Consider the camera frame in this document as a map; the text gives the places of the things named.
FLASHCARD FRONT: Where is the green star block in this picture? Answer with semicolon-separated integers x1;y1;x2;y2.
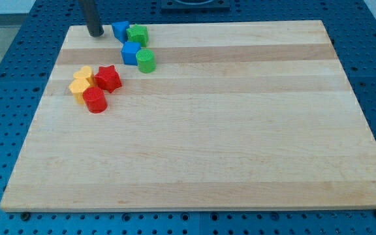
126;24;149;47

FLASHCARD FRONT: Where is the wooden board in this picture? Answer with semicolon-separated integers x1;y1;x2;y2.
0;20;376;212

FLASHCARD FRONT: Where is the red star block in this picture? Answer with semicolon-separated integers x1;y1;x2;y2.
95;65;122;93

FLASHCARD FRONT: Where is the green cylinder block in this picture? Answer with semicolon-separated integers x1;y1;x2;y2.
136;49;156;73

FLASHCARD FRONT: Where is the blue cube block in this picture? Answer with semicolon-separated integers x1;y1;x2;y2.
121;41;141;65

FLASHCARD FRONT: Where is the red cylinder block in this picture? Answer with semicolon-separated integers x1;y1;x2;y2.
82;87;108;114

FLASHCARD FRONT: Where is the yellow heart block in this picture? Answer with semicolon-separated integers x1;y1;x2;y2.
73;65;96;87

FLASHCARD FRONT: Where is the blue triangular block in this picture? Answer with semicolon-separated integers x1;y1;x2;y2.
111;21;130;43

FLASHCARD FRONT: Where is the yellow hexagon block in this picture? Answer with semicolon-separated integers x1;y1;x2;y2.
69;79;90;104

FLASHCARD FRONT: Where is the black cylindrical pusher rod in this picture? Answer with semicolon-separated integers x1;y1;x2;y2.
78;0;104;37

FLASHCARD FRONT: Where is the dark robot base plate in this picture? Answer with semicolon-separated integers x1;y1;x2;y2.
160;0;230;12

